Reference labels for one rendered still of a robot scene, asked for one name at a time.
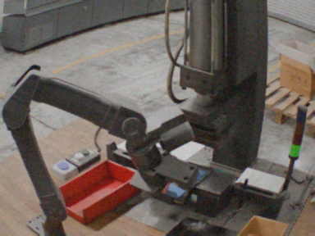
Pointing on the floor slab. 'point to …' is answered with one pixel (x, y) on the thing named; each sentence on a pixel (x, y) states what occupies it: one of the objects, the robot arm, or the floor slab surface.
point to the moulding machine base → (68, 19)
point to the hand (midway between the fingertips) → (162, 189)
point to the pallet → (288, 103)
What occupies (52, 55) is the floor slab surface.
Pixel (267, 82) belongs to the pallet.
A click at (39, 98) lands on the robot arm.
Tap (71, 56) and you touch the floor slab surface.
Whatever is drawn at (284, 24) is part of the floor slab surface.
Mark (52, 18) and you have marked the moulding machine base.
